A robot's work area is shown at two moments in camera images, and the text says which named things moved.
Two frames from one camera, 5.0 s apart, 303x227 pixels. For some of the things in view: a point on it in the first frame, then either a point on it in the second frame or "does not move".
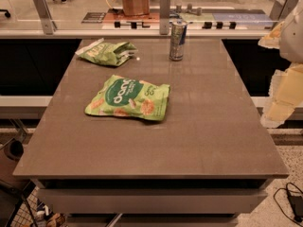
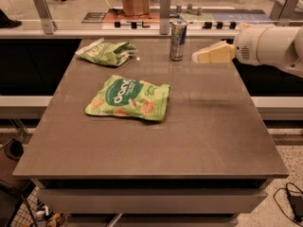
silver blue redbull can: (178, 34) does not move
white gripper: (294, 38) -> (245, 47)
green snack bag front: (127, 96) does not move
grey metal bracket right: (284, 2) does not move
